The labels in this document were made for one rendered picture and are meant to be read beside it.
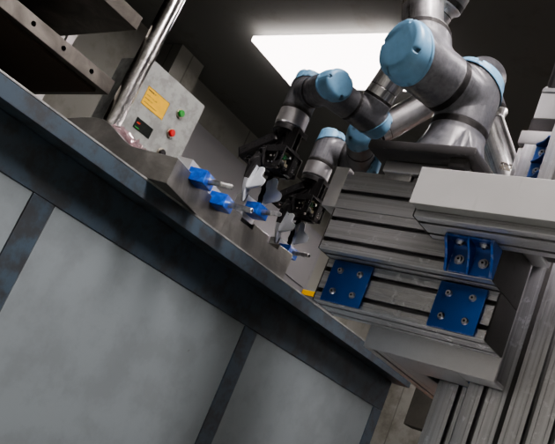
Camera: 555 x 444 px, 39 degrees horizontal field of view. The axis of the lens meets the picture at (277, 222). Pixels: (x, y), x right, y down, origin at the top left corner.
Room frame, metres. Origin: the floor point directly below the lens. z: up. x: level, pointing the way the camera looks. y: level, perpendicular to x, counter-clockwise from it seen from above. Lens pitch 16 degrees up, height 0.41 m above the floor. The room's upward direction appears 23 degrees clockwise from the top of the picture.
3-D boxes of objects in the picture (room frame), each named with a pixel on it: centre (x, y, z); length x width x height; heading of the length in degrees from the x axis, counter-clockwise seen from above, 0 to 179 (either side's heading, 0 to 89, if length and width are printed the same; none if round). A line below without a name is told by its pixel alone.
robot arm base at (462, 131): (1.40, -0.26, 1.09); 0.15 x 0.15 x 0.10
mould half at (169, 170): (1.64, 0.39, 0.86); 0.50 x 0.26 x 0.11; 64
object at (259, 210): (1.73, 0.05, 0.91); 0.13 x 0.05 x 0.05; 47
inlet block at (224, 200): (1.57, 0.12, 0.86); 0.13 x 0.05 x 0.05; 64
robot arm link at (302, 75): (1.74, 0.06, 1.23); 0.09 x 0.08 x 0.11; 27
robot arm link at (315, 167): (2.04, -0.05, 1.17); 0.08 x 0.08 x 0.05
